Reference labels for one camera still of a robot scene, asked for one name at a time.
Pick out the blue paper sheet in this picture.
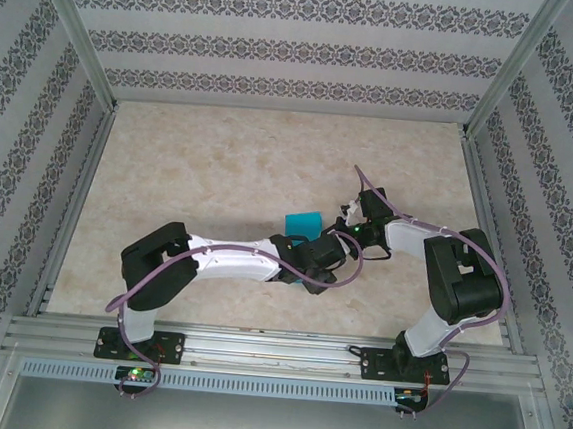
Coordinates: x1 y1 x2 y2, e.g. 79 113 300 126
278 208 326 292

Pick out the right controller board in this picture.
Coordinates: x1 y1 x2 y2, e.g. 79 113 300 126
395 387 428 406

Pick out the left controller board with LED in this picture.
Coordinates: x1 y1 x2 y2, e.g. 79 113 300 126
114 364 159 385

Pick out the aluminium mounting rail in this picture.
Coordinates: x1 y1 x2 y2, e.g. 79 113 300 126
1 305 544 398

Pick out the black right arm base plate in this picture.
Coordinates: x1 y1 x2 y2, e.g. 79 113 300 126
357 345 455 389

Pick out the grey slotted cable duct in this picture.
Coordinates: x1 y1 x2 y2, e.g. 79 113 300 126
18 355 398 410

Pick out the aluminium table side rail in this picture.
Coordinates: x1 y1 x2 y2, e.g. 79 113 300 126
24 95 122 323
442 134 545 356

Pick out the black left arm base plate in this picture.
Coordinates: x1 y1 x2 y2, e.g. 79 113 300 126
92 325 188 367

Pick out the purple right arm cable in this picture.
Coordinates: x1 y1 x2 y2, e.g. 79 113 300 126
331 164 521 428

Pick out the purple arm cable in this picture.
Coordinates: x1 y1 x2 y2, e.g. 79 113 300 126
98 209 368 421
331 164 521 428

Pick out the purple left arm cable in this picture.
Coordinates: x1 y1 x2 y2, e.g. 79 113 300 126
98 209 368 421

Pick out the aluminium frame post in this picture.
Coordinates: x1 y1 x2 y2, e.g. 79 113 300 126
458 0 572 149
14 0 129 113

